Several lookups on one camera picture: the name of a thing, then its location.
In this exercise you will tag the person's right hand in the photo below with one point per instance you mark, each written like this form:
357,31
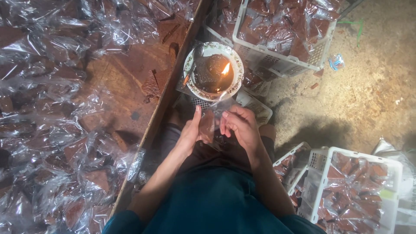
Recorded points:
245,128

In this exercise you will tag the person's left hand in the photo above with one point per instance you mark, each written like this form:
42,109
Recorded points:
190,133

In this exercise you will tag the person's right fingers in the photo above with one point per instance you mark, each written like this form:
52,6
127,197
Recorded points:
231,121

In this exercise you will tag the clear packet with brown piece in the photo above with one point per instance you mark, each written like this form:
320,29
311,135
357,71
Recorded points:
207,126

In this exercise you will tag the white basket under bowl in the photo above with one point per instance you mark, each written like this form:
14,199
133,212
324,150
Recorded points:
256,107

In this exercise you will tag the white patterned bowl oil lamp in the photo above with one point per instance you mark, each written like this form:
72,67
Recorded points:
213,73

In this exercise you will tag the metal spoon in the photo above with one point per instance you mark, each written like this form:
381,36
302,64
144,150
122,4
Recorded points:
194,60

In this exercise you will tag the person's teal shirt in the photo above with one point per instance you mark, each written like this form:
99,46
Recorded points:
214,204

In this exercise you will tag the small brown fragment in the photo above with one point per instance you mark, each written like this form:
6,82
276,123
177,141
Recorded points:
314,85

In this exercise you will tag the large white basket of packets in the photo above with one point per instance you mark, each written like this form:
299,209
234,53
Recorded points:
351,191
282,32

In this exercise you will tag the wooden tray table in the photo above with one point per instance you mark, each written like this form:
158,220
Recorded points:
136,71

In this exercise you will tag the blue white plastic wrapper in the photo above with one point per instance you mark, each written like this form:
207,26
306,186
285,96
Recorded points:
336,61

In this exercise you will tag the heap of clear brown packets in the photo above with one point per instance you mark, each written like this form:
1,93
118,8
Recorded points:
48,130

